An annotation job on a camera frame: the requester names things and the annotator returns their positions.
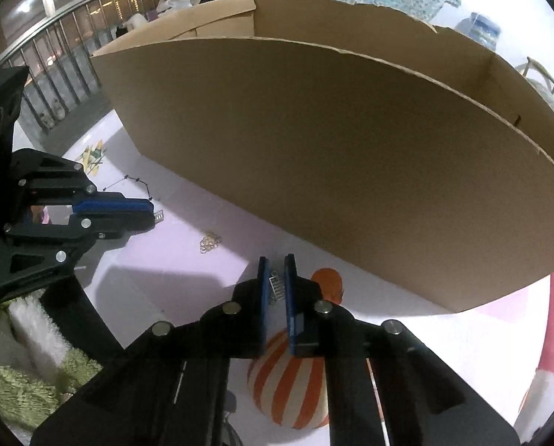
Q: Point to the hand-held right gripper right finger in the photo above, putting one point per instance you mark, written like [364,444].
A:
[290,306]

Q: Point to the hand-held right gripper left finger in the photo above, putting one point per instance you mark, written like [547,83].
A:
[262,306]

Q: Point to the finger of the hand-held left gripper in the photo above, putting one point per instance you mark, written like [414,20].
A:
[114,225]
[109,205]

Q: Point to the brown cardboard box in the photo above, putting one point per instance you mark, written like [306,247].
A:
[328,148]

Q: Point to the white printed table cover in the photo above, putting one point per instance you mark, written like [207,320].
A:
[188,278]

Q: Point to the metal railing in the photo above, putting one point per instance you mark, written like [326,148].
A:
[72,79]

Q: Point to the green white fluffy cushion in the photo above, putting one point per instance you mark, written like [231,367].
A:
[16,381]

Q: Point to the wooden chair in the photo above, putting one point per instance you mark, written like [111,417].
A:
[539,67]

